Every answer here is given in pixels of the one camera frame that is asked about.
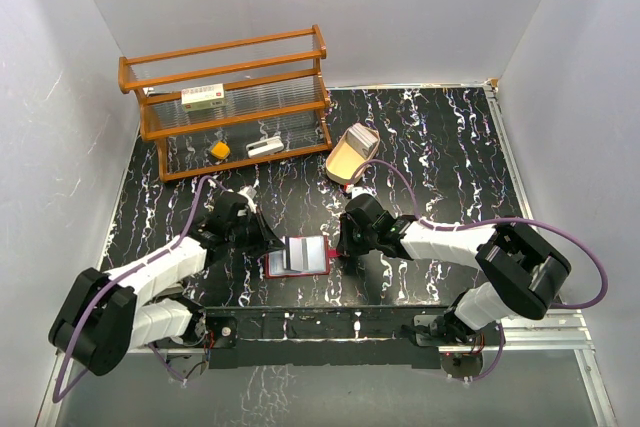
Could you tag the beige oval tray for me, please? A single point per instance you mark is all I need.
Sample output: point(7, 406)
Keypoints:
point(344, 164)

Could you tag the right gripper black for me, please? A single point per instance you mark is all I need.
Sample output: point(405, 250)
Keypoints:
point(346, 246)

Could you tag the stack of credit cards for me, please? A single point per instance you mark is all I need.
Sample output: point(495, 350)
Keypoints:
point(361, 140)

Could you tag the white stapler-like object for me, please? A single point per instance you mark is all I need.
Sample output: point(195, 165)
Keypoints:
point(265, 147)

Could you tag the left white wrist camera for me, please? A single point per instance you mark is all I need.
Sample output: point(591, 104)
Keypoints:
point(249, 193)

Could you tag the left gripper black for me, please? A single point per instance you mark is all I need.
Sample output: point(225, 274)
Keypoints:
point(266, 240)

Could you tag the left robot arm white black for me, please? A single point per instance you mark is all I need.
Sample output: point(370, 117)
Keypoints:
point(106, 314)

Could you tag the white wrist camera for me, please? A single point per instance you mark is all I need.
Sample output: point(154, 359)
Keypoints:
point(356, 191)
point(249, 193)

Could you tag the yellow square object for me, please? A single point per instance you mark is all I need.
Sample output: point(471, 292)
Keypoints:
point(220, 151)

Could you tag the white red box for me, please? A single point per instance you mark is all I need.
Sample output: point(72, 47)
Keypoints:
point(203, 97)

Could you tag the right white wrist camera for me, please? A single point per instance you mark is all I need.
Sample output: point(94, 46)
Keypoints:
point(356, 191)

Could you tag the wooden shelf rack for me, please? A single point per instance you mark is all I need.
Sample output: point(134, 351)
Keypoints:
point(273, 85)

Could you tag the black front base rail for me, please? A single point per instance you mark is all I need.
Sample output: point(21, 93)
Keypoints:
point(320, 336)

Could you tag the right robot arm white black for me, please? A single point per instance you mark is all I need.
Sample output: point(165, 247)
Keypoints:
point(523, 271)

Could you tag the red leather card holder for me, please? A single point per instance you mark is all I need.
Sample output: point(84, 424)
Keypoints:
point(318, 259)

